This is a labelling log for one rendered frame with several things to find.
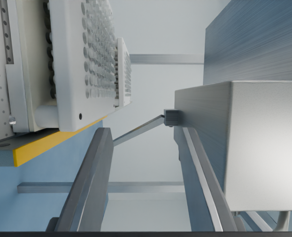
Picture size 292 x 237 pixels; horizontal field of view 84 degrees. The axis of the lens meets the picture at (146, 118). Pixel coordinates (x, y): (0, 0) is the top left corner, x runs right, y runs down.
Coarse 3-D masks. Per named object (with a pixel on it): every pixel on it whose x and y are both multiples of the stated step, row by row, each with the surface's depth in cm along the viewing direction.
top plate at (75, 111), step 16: (64, 0) 16; (80, 0) 19; (64, 16) 16; (80, 16) 19; (64, 32) 17; (80, 32) 19; (64, 48) 17; (80, 48) 19; (64, 64) 17; (80, 64) 19; (64, 80) 17; (80, 80) 19; (64, 96) 17; (80, 96) 19; (64, 112) 18; (80, 112) 19; (96, 112) 26; (64, 128) 18; (80, 128) 20
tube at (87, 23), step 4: (44, 20) 20; (48, 20) 20; (84, 20) 20; (88, 20) 20; (48, 24) 20; (84, 24) 20; (88, 24) 20; (92, 24) 21; (48, 28) 20; (84, 28) 20; (88, 28) 20; (92, 28) 21
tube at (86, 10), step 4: (44, 4) 20; (48, 4) 20; (84, 4) 20; (88, 4) 20; (44, 8) 20; (48, 8) 20; (84, 8) 20; (88, 8) 20; (48, 12) 20; (84, 12) 20; (88, 12) 20; (92, 12) 21
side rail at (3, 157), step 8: (128, 104) 111; (112, 112) 56; (48, 128) 23; (56, 128) 23; (24, 136) 18; (32, 136) 18; (40, 136) 18; (0, 144) 15; (8, 144) 15; (16, 144) 15; (24, 144) 15; (0, 152) 14; (8, 152) 14; (0, 160) 14; (8, 160) 14
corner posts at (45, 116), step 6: (42, 108) 18; (48, 108) 18; (54, 108) 18; (36, 114) 18; (42, 114) 18; (48, 114) 18; (54, 114) 18; (36, 120) 18; (42, 120) 18; (48, 120) 18; (54, 120) 18; (42, 126) 19; (48, 126) 19; (54, 126) 19
